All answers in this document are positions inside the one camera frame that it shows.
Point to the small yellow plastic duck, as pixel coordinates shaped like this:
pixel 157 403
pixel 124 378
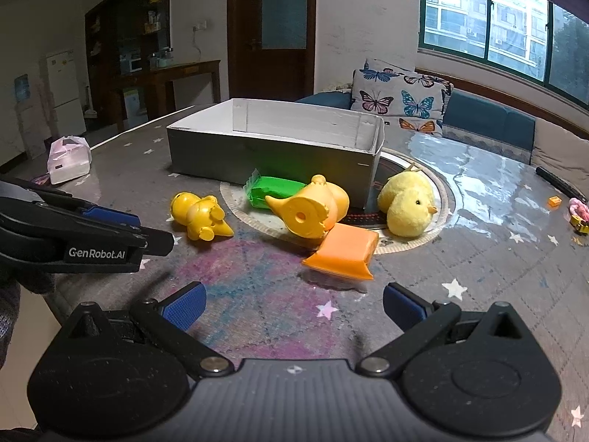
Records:
pixel 198 214

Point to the green framed window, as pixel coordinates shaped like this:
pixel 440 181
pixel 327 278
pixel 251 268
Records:
pixel 506 18

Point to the dark wooden shelf cabinet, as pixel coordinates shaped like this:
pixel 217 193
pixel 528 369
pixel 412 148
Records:
pixel 110 32

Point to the butterfly print pillow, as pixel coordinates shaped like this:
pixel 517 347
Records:
pixel 395 96

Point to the green plastic toy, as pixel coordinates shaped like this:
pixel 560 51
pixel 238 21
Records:
pixel 271 188

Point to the grey star-patterned tablecloth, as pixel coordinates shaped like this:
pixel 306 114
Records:
pixel 257 294

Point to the black rod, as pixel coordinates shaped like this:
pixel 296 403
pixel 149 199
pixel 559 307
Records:
pixel 557 182

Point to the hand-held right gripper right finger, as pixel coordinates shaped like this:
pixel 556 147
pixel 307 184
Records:
pixel 405 306

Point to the blue sofa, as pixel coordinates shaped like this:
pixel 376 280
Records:
pixel 483 124

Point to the beige sofa cushion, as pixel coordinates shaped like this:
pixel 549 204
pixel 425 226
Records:
pixel 561 147

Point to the white wall socket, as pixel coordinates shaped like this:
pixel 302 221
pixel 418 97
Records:
pixel 199 26

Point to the white fridge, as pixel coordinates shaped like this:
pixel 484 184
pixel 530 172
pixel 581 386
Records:
pixel 64 92

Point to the small orange toy block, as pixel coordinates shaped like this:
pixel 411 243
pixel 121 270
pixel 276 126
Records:
pixel 554 201

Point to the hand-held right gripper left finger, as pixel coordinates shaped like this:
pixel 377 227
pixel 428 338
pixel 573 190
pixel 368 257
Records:
pixel 186 306

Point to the round beige table mat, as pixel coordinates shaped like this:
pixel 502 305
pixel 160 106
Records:
pixel 251 222

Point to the pink and white bag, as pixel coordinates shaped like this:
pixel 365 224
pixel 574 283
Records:
pixel 69 161

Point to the dark wooden side table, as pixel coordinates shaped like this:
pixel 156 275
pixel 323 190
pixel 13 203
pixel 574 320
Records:
pixel 184 71

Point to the grey cardboard box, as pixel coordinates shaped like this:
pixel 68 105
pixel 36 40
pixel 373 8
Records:
pixel 276 161

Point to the pink toy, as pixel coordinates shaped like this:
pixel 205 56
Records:
pixel 580 208

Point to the yellow plush chick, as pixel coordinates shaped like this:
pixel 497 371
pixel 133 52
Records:
pixel 405 202

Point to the dark wooden door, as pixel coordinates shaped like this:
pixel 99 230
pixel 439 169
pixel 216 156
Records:
pixel 244 32

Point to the yellow toy truck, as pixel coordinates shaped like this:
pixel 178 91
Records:
pixel 580 225

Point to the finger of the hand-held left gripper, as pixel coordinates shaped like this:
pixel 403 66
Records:
pixel 112 217
pixel 158 243

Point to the large yellow plastic duck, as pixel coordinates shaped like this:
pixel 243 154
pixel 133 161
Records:
pixel 303 214

